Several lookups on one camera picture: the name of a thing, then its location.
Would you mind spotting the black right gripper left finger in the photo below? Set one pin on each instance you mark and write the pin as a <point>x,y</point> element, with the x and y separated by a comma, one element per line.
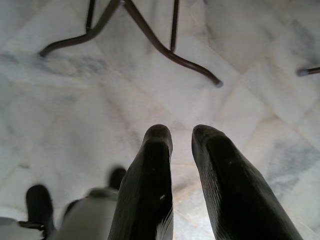
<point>146,190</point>

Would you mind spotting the black robot left foot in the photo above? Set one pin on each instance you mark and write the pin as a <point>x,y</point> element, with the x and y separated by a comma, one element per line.
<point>39,203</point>

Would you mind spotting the silver robot left leg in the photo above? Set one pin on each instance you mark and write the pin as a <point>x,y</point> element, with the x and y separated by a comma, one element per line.
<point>15,231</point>

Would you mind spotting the black robot foot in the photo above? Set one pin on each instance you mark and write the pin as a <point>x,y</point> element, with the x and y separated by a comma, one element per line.
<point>39,203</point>
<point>117,178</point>

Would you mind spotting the black robot right foot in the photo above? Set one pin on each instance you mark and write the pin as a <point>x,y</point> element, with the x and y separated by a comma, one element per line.
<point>117,178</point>

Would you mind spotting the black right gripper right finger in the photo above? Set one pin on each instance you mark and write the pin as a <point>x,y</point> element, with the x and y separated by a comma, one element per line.
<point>240,195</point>

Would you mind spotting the dark brown metal chair frame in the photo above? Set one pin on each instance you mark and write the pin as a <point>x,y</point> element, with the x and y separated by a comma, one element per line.
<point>153,37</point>

